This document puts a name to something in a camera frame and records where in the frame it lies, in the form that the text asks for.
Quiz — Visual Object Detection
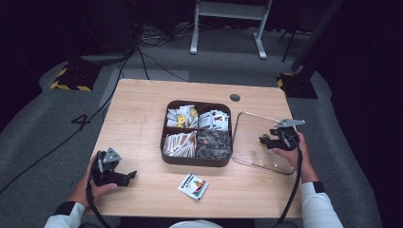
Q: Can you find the person's right hand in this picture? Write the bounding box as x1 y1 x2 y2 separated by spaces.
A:
271 130 319 185

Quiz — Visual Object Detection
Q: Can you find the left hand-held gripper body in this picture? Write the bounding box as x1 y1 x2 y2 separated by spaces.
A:
89 146 129 188

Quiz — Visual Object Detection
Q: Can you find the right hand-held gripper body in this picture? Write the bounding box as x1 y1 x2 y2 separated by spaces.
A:
266 118 307 152

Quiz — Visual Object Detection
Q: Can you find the person's left hand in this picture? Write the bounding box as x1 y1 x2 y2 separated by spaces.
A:
67 154 119 209

